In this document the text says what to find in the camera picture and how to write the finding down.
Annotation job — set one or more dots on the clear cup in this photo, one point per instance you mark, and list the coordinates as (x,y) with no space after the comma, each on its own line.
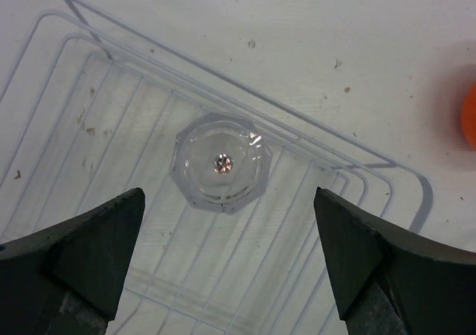
(221,163)

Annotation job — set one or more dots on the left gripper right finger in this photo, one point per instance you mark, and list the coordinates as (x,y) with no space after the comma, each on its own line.
(388,280)

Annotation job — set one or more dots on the clear wire dish rack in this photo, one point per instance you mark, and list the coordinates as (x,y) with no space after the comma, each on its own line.
(91,107)

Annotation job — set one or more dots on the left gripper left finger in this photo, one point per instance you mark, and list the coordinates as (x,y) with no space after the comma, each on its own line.
(68,278)

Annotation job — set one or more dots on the orange bowl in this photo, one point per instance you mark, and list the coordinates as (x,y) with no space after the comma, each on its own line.
(468,117)

